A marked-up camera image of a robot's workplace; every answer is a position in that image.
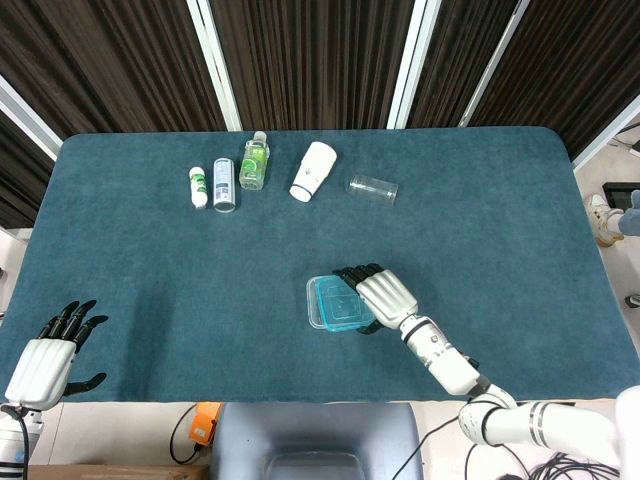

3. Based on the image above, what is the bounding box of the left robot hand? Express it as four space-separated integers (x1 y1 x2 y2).
3 299 109 411

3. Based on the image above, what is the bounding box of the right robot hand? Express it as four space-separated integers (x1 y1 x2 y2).
332 262 420 335

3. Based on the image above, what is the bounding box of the translucent blue plastic lid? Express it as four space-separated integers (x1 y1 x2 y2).
313 273 376 334

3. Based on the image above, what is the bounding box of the clear plastic food container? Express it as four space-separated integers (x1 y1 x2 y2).
305 274 381 335

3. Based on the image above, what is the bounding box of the clear plastic jar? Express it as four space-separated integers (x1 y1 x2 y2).
347 174 400 207

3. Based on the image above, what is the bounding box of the brown cardboard box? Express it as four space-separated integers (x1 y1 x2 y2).
27 463 211 480

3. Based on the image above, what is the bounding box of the white paper cup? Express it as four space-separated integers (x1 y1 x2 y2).
288 141 338 203

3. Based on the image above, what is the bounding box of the grey chair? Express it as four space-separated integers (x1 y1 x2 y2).
208 402 424 480

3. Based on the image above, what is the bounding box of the orange device box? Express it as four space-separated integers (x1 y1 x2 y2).
188 401 224 444

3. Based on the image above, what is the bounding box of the teal velvet table cloth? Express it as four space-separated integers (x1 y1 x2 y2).
0 125 629 404

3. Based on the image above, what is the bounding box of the clear green sanitizer bottle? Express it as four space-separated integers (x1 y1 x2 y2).
238 130 271 191

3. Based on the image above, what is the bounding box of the dark slatted partition panel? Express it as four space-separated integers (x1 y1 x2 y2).
0 0 227 151
209 0 416 132
469 0 640 161
407 0 521 129
0 109 55 229

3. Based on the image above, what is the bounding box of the silver spray can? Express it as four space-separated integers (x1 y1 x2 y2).
213 157 237 214

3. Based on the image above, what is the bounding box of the small white green-label bottle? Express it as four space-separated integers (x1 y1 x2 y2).
188 166 208 210

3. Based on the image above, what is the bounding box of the white sneaker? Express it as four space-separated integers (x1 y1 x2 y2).
583 193 625 247

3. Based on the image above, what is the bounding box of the black flat device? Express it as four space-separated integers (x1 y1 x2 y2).
602 182 640 211

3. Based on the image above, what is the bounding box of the blue jeans leg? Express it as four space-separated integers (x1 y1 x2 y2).
618 189 640 236

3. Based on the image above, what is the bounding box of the white partition post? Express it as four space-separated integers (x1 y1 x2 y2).
386 0 442 130
458 0 532 128
572 94 640 171
186 0 244 132
0 74 64 161

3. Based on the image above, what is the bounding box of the black cable bundle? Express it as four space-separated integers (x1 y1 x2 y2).
528 451 622 480

